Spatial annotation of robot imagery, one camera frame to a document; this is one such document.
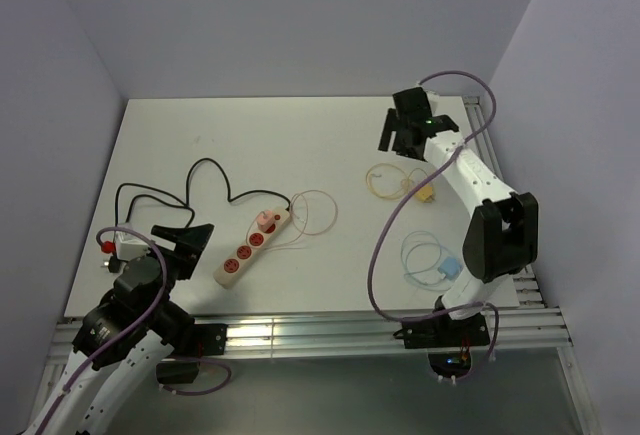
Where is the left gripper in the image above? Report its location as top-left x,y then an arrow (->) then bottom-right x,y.
143,223 -> 213,320

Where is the beige red power strip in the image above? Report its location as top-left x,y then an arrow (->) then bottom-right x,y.
213,207 -> 290,289

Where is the yellow charger plug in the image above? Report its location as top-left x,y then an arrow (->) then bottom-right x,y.
413,184 -> 435,203

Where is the pink charger plug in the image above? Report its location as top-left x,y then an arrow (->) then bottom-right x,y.
256,210 -> 279,233

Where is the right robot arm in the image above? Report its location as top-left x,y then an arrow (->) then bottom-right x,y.
379,87 -> 539,345

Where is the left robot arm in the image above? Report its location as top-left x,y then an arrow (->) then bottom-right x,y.
24,224 -> 214,434

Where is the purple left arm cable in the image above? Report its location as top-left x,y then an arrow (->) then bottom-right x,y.
19,224 -> 234,435

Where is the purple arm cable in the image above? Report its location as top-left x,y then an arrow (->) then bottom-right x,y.
367,70 -> 501,386
19,224 -> 234,435

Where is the black power strip cord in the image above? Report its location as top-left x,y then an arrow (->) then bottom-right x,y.
99,156 -> 292,274

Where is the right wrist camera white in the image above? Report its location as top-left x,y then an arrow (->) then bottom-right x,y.
416,82 -> 441,114

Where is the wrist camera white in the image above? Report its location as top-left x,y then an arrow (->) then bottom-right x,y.
96,225 -> 149,262
416,82 -> 441,114

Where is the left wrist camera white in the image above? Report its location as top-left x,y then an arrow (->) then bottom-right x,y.
96,225 -> 149,262

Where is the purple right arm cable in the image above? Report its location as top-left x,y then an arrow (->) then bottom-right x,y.
367,70 -> 501,386

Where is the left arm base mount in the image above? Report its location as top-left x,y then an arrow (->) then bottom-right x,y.
155,323 -> 228,386

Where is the aluminium right side rail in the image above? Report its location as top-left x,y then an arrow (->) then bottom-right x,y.
463,97 -> 545,308

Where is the aluminium front rail frame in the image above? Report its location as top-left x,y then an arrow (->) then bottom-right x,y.
49,307 -> 574,361

